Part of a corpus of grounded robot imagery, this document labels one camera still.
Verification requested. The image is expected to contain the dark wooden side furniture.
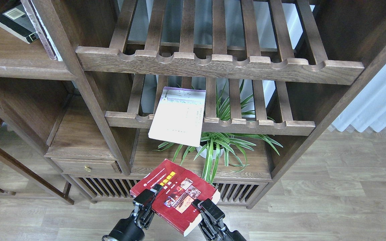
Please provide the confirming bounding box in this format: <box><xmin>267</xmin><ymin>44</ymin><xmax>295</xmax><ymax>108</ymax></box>
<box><xmin>0</xmin><ymin>100</ymin><xmax>75</xmax><ymax>205</ymax></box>

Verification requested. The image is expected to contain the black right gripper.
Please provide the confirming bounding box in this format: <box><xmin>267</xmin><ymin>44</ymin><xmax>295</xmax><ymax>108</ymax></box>
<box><xmin>192</xmin><ymin>199</ymin><xmax>246</xmax><ymax>241</ymax></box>

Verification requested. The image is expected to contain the white pleated curtain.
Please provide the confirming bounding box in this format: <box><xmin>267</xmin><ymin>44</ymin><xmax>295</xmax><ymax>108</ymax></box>
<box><xmin>331</xmin><ymin>64</ymin><xmax>386</xmax><ymax>132</ymax></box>

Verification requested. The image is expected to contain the green spider plant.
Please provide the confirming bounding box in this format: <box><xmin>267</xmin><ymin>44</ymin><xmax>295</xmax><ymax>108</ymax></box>
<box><xmin>154</xmin><ymin>80</ymin><xmax>283</xmax><ymax>184</ymax></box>

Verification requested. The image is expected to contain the red cover book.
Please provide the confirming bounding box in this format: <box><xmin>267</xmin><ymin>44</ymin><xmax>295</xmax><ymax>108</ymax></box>
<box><xmin>130</xmin><ymin>159</ymin><xmax>220</xmax><ymax>236</ymax></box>

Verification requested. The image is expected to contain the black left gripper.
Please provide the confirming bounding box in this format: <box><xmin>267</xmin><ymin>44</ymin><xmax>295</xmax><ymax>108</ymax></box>
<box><xmin>102</xmin><ymin>184</ymin><xmax>163</xmax><ymax>241</ymax></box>

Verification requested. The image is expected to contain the black yellow cover book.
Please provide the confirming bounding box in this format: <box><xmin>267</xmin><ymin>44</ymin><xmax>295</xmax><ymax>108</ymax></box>
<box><xmin>0</xmin><ymin>4</ymin><xmax>39</xmax><ymax>44</ymax></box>

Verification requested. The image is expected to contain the white plant pot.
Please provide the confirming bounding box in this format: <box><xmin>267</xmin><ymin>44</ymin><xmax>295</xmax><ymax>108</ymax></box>
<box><xmin>196</xmin><ymin>145</ymin><xmax>225</xmax><ymax>160</ymax></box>

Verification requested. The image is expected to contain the white lavender book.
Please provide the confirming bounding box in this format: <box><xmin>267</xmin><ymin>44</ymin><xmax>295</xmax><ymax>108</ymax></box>
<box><xmin>148</xmin><ymin>87</ymin><xmax>206</xmax><ymax>147</ymax></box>

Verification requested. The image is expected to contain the dark wooden bookshelf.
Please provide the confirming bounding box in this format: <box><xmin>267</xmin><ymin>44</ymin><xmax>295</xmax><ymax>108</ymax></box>
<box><xmin>0</xmin><ymin>0</ymin><xmax>386</xmax><ymax>209</ymax></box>

